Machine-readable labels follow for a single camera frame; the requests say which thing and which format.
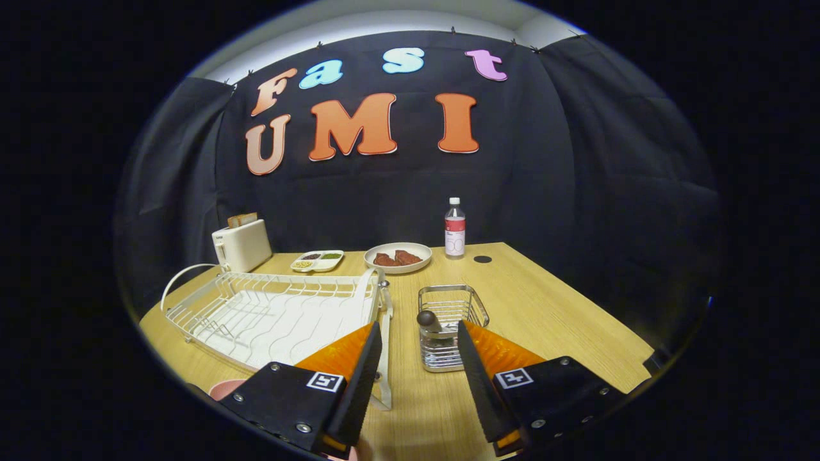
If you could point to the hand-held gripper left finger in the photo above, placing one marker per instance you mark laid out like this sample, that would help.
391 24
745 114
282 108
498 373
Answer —
359 390

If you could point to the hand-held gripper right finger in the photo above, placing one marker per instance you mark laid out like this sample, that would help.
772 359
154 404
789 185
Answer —
477 390

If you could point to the pink plate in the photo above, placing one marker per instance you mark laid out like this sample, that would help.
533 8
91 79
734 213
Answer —
224 388

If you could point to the white divided dish with beans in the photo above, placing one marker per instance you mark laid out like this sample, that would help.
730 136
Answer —
317 264

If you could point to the white plate with meat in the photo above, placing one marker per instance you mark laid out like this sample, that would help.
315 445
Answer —
418 250

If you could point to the brown meat piece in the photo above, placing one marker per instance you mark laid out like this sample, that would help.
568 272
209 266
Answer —
410 257
386 260

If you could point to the clear bottle with red label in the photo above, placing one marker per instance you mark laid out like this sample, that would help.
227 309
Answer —
455 237

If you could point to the white toaster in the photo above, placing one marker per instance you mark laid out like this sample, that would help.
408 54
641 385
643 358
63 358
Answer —
246 246

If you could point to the black backdrop cloth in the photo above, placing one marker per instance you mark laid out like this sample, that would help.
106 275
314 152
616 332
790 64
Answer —
384 192

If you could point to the toast bread slice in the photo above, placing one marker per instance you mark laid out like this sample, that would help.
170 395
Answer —
250 219
234 221

